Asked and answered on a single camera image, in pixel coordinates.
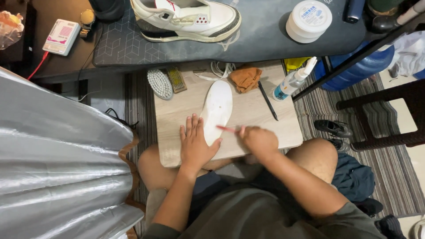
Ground person's left hand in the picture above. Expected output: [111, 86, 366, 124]
[179, 114, 222, 169]

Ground person's right hand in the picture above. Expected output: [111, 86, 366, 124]
[238, 125, 279, 157]

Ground pink toothbrush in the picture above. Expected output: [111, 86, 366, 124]
[216, 125, 241, 134]

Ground white shoe insole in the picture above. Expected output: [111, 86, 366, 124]
[199, 80, 234, 147]

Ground light wooden board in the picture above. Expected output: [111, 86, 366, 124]
[153, 60, 303, 168]

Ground black pen tool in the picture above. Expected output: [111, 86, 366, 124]
[258, 81, 279, 121]

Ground orange cloth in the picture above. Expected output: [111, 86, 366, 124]
[229, 66, 263, 94]

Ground white shoelaces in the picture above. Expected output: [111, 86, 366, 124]
[193, 61, 236, 81]

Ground white spray bottle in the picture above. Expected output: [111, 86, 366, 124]
[272, 56, 318, 102]

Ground yellow cloth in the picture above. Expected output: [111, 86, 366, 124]
[284, 57, 312, 72]

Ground person's grey shirt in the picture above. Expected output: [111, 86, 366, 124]
[142, 186, 388, 239]

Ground black shoe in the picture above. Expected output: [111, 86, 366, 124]
[314, 119, 353, 139]

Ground dark patterned desk mat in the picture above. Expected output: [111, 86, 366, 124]
[92, 0, 367, 67]

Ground white bristle brush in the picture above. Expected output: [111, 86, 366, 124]
[147, 68, 174, 101]

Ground dark teal garment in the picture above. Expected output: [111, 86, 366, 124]
[331, 153, 376, 203]

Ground white sneaker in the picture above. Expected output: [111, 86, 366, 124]
[130, 0, 242, 43]

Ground white round cleaner jar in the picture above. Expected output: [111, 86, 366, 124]
[286, 0, 333, 44]

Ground blue water jug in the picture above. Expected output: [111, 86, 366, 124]
[314, 41, 395, 92]

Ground striped floor mat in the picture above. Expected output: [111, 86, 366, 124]
[124, 65, 425, 238]

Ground dark brown stool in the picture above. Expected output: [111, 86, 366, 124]
[336, 78, 425, 152]

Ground dark blue bottle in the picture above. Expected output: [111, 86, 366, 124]
[343, 0, 366, 24]

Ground silver reflective cover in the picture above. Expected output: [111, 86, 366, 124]
[0, 66, 145, 239]

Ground white plastic bag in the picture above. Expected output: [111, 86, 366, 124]
[387, 31, 425, 77]

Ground black round object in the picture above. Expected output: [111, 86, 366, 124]
[88, 0, 126, 23]

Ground gold wristwatch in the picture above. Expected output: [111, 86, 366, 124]
[79, 9, 96, 39]

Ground white pink device box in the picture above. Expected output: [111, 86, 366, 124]
[42, 19, 81, 56]

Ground clear plastic bag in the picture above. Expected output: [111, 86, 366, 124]
[0, 10, 25, 50]

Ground wooden brass wire brush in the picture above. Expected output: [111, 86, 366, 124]
[166, 66, 188, 94]

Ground black metal frame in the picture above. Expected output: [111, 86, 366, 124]
[292, 13, 425, 102]

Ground black cable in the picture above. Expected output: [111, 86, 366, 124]
[76, 23, 104, 102]

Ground red cable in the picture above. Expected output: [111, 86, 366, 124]
[27, 51, 50, 81]

